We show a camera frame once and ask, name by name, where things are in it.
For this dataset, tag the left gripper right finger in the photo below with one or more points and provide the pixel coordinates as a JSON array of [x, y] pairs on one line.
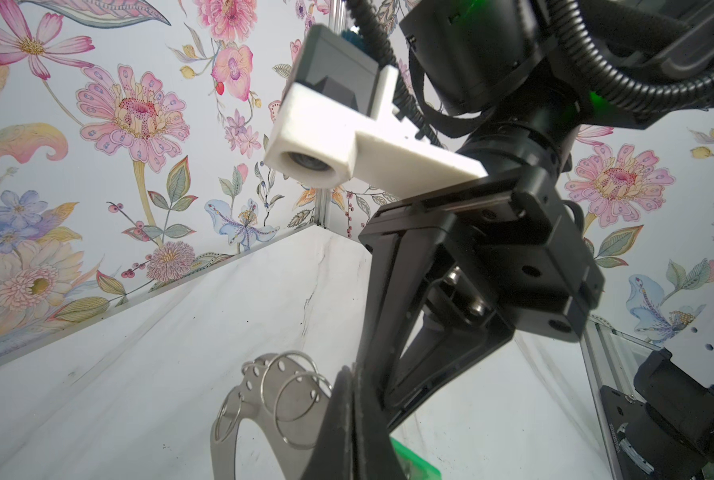
[[374, 455]]

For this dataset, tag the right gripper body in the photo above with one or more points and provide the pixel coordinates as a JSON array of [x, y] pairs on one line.
[[516, 243]]

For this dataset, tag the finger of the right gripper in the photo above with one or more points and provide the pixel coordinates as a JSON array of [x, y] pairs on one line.
[[459, 328], [410, 253]]

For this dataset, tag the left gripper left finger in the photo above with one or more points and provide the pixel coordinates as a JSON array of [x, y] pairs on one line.
[[333, 456]]

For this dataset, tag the green key tag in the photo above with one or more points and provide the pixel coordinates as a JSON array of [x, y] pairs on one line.
[[414, 466]]

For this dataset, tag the metal keyring disc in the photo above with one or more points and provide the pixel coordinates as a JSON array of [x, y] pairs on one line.
[[287, 397]]

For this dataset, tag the aluminium front rail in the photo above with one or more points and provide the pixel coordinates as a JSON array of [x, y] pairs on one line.
[[612, 359]]

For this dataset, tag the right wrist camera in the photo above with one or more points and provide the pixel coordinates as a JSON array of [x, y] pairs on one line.
[[337, 122]]

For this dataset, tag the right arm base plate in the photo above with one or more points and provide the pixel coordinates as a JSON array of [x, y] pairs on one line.
[[642, 447]]

